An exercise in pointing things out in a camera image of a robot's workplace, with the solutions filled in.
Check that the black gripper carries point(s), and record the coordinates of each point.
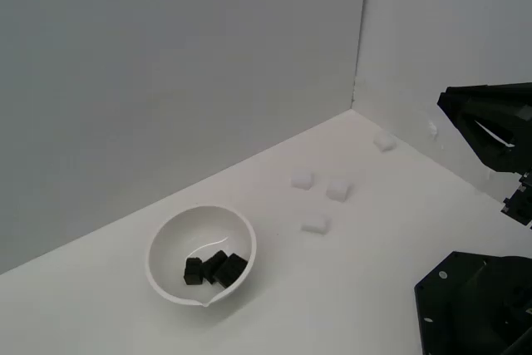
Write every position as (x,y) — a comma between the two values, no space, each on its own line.
(521,205)

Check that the white foam cube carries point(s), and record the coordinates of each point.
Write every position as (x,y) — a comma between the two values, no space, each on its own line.
(383,141)
(302,179)
(337,188)
(314,224)

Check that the large black foam cube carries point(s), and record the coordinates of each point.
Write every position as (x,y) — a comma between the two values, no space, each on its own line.
(232,270)

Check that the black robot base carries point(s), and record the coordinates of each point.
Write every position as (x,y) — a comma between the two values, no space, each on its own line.
(474,309)

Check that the small black foam cube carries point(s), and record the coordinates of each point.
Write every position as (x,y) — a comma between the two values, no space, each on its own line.
(193,272)

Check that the white bowl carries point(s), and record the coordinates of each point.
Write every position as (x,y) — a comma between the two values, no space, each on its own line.
(174,243)

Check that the elongated black foam block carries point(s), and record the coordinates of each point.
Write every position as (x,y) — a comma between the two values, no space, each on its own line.
(213,265)

